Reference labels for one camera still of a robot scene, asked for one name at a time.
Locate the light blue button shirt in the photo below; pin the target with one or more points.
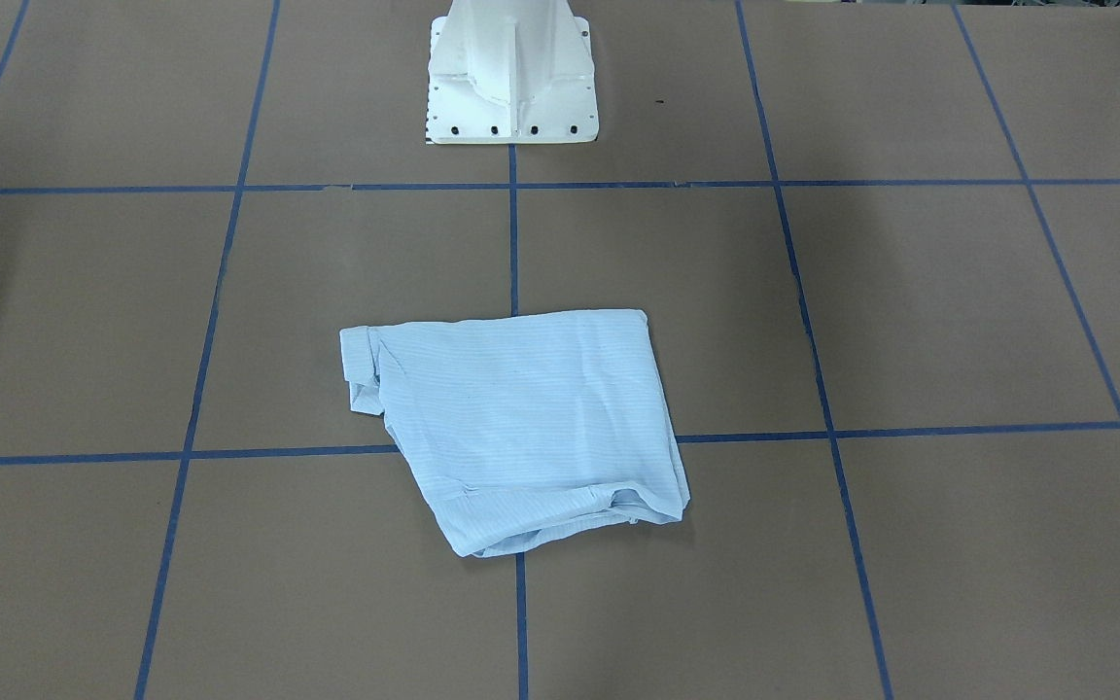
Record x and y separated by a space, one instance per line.
527 430

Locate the white camera pillar with base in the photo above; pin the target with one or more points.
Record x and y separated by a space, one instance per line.
511 73

